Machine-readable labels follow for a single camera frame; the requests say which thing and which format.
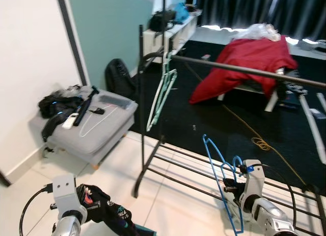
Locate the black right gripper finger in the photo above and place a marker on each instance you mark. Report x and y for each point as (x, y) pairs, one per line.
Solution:
(228, 191)
(227, 182)

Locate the black printed garment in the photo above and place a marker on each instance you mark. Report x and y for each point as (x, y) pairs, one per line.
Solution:
(112, 215)

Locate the blue plastic hanger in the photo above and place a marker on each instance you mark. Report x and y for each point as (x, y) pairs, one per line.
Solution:
(209, 150)

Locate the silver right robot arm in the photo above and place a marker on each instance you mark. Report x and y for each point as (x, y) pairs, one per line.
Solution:
(270, 218)

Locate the mint green plastic hanger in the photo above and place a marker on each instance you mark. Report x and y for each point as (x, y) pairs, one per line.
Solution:
(164, 85)
(167, 62)

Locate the dark carpet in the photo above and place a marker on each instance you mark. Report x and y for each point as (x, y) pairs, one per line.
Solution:
(229, 124)

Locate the grey fabric ottoman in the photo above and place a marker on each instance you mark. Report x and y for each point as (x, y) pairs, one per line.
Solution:
(97, 129)

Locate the white remote control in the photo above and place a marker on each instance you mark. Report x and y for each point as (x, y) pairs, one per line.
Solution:
(70, 121)

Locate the small black gadget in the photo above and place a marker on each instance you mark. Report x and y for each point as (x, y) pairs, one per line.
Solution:
(97, 111)

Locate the black folded stick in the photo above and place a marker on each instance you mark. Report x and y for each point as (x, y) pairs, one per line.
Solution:
(85, 108)

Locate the white bench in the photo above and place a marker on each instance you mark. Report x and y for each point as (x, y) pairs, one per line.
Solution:
(271, 101)

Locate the black clothes pile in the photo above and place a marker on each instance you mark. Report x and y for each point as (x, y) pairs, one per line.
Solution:
(58, 106)

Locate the white long slat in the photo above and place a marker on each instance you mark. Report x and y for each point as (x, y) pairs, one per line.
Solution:
(313, 126)

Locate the black metal clothes rack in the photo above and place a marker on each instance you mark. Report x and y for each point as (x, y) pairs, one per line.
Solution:
(141, 119)

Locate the red cloth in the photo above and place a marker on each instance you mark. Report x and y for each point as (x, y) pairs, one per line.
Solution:
(244, 68)

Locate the black backpack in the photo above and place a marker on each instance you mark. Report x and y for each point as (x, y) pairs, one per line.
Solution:
(119, 75)

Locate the white low shelf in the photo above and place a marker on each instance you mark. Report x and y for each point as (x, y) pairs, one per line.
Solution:
(170, 40)

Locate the white plastic bag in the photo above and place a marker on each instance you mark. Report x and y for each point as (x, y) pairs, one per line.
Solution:
(260, 31)

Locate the thin black pole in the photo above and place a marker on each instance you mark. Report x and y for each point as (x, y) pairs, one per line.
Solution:
(164, 22)

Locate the black bag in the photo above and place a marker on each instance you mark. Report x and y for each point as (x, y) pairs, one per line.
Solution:
(162, 21)

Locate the dark curtain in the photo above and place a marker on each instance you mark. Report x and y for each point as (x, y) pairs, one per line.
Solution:
(254, 9)

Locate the blue bag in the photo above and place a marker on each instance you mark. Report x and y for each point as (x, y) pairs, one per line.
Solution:
(181, 12)

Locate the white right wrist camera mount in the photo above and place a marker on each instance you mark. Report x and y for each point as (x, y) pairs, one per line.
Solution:
(252, 180)

